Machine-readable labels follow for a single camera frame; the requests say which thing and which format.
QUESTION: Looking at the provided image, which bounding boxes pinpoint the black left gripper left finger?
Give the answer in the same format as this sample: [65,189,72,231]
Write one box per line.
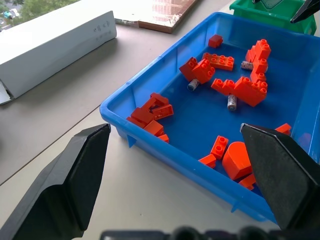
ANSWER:
[0,123,112,240]

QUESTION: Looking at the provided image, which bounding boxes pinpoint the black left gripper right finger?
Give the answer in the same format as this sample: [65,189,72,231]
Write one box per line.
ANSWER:
[239,122,320,231]

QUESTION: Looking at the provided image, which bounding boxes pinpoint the green plastic bin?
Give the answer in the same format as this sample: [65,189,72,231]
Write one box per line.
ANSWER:
[229,0,318,36]

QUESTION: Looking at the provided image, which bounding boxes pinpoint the long white cardboard box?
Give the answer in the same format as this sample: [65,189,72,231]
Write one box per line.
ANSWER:
[0,10,118,106]

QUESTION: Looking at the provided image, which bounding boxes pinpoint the large rounded orange block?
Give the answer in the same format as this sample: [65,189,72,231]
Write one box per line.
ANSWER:
[221,141,254,181]

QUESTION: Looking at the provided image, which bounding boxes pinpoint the small red plastic brick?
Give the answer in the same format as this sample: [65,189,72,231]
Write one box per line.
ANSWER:
[207,34,224,49]

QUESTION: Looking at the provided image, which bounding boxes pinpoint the long flat orange brick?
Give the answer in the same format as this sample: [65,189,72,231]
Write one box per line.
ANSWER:
[201,52,235,72]

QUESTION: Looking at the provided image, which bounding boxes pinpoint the large orange studded brick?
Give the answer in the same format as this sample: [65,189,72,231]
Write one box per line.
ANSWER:
[233,76,269,108]

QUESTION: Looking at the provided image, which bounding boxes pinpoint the brown wooden board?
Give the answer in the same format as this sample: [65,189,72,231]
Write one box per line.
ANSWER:
[114,0,199,34]

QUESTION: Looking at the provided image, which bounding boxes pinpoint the dark orange studded brick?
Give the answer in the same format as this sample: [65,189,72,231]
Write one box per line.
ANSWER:
[178,56,199,83]

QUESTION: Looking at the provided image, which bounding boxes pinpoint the blue plastic tray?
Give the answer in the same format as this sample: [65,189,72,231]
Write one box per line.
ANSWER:
[99,11,320,223]

